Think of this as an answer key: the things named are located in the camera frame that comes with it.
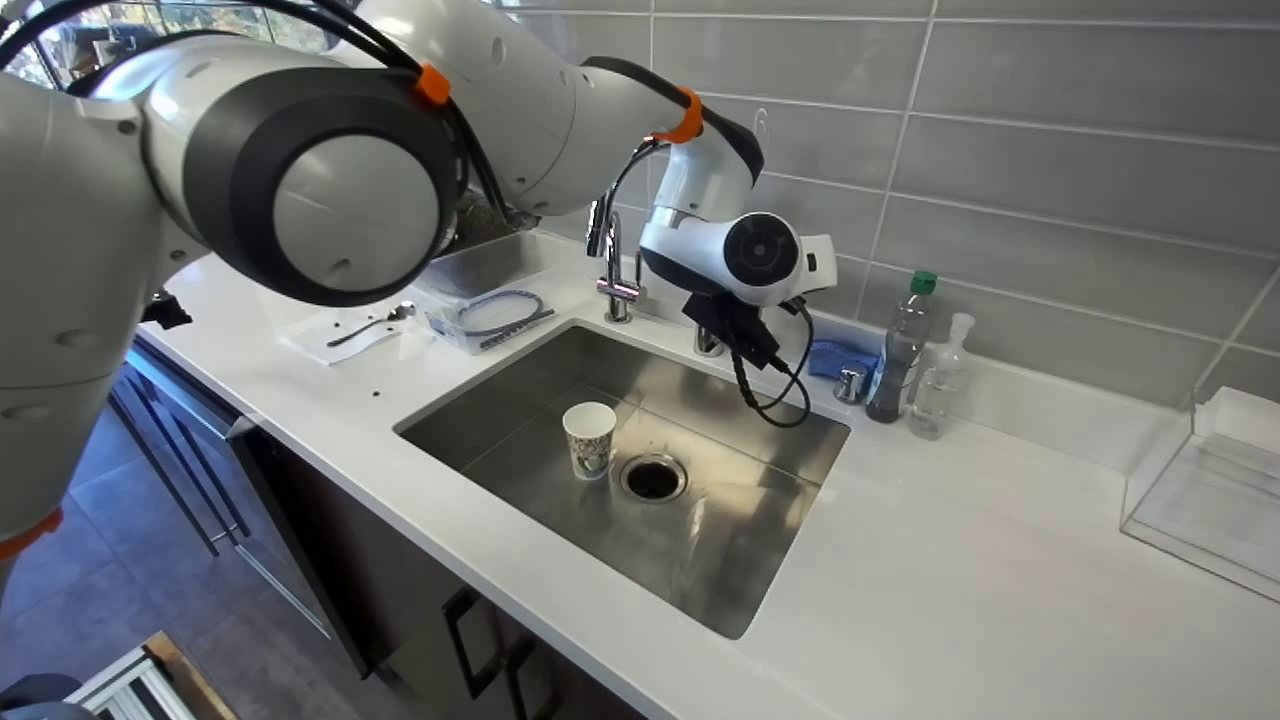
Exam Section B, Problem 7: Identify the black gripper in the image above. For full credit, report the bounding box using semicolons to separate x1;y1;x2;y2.
680;284;787;380

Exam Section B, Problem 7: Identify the chrome tap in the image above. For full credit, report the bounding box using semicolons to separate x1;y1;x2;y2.
583;137;667;327

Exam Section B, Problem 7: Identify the blue sponge holder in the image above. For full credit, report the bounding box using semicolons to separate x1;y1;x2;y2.
806;334;882;408

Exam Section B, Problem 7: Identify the green capped plastic bottle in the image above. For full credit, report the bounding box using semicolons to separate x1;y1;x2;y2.
863;269;944;429

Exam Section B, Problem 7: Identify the black sink drain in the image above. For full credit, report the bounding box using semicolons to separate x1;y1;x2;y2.
618;452;693;508

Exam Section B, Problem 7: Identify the white paper cup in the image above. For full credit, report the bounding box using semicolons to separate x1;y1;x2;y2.
558;401;622;490

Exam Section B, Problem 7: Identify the stainless steel sink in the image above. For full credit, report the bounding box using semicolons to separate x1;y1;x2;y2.
391;319;856;644

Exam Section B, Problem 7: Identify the clear dispenser bottle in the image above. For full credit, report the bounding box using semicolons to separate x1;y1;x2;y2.
904;312;980;446

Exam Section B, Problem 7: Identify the clear plastic container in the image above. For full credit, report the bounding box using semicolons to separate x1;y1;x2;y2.
410;231;558;357

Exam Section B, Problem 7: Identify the metal spoon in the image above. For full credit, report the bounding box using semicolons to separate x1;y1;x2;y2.
322;300;418;354

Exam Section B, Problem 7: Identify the white paper napkin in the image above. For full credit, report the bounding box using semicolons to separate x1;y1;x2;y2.
284;309;402;372

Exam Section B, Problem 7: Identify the dark under-counter cabinet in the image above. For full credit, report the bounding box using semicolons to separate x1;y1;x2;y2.
94;334;643;720

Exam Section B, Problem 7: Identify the clear acrylic box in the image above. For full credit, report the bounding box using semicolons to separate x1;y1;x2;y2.
1117;383;1280;610

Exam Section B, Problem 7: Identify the black clamp bar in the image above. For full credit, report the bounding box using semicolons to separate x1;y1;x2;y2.
137;284;198;338

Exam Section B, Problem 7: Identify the black looped gripper cable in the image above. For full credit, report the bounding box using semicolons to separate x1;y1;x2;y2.
727;295;818;432

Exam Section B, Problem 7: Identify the orange cable tie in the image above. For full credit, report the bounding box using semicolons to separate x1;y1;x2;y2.
653;84;711;148
407;59;456;111

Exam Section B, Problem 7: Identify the grey coiled cable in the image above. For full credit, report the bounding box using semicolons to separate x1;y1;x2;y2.
456;290;556;354

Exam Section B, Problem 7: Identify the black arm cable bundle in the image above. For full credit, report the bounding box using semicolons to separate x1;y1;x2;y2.
0;0;771;226

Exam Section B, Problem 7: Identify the black cabinet door handle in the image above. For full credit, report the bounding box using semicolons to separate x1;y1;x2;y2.
506;635;564;720

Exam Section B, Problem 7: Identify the black wire frame stand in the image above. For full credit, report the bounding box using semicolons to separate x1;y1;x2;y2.
442;585;506;704

